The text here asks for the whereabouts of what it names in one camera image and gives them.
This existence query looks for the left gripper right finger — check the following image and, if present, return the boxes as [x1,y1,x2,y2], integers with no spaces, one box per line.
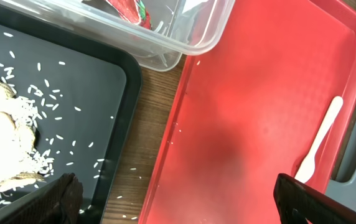
[273,173,356,224]

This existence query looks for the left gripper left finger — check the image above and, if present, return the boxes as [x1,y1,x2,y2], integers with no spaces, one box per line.
[0,173,83,224]

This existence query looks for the white plastic fork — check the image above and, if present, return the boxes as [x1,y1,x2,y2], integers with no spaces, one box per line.
[294,96,344,184]

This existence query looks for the rice and peanut scraps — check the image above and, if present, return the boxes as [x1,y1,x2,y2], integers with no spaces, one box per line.
[0,79,53,195]

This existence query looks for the red ketchup packet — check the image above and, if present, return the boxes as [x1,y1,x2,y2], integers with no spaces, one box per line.
[106,0,151,30]

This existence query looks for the black waste tray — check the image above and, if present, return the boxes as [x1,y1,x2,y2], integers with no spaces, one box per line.
[0,5,143,223]

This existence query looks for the red serving tray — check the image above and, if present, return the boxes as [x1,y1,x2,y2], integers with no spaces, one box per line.
[139,0,356,224]

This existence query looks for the clear plastic bin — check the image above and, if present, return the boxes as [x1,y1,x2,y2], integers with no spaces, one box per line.
[0,0,235,72]

